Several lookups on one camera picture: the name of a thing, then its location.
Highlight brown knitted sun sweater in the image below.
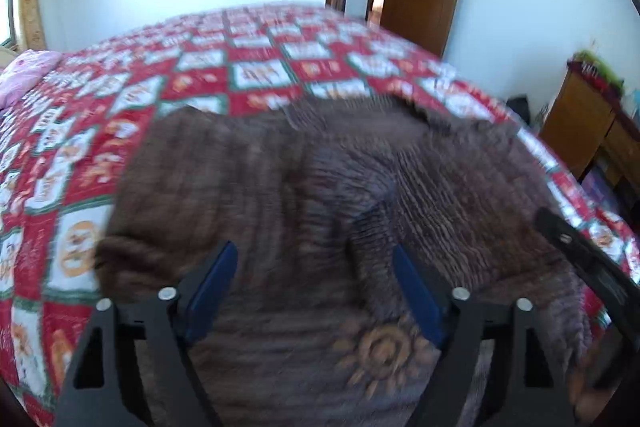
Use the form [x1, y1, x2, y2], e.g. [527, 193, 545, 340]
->
[94, 96, 590, 426]

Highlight dark clothes on floor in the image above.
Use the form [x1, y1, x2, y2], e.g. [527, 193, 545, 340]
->
[506, 94, 532, 126]

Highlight clothes pile on dresser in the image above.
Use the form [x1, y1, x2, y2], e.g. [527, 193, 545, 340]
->
[570, 49, 625, 98]

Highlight person's right hand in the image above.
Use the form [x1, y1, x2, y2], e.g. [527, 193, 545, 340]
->
[567, 323, 639, 426]

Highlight wooden dresser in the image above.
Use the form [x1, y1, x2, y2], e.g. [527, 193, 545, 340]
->
[539, 61, 639, 186]

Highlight red checkered bear quilt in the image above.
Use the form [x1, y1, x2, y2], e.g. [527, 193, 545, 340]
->
[0, 1, 640, 427]

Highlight pink pillow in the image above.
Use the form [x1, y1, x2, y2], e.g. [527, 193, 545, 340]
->
[0, 50, 63, 109]

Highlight yellow patterned curtain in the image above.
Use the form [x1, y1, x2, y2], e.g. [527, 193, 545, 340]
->
[17, 0, 47, 51]

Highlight window with frame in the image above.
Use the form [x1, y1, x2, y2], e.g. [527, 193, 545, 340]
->
[0, 0, 16, 48]

